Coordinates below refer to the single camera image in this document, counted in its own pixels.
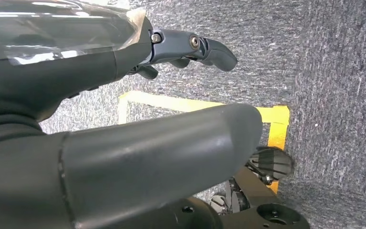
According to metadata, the yellow floor tape square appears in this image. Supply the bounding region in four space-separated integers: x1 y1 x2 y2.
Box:
118 91 290 194

